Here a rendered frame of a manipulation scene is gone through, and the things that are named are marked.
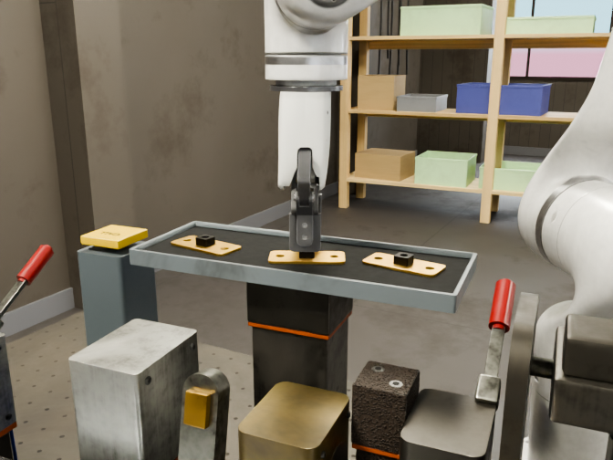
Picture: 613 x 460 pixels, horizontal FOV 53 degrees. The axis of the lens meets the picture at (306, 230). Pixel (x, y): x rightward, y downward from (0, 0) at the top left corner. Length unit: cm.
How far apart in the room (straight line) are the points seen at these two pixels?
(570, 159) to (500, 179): 471
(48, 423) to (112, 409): 73
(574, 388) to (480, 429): 10
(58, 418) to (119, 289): 58
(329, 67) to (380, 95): 509
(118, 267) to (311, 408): 34
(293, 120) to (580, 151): 37
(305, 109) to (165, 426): 33
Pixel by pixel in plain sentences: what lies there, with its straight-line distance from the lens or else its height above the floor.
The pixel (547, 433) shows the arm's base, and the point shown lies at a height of 91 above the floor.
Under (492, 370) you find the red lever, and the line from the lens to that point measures 61.
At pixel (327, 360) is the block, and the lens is 69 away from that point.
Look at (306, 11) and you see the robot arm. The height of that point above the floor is 141.
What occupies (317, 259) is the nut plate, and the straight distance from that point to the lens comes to 67.
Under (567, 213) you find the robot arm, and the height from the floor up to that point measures 120.
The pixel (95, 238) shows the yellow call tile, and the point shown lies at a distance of 81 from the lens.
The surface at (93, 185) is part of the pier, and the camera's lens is 345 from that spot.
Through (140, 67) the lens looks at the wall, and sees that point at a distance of 403.
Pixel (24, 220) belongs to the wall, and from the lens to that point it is 350.
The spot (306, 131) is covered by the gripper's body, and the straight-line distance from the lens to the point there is 61.
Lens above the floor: 137
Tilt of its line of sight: 16 degrees down
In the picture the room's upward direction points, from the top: straight up
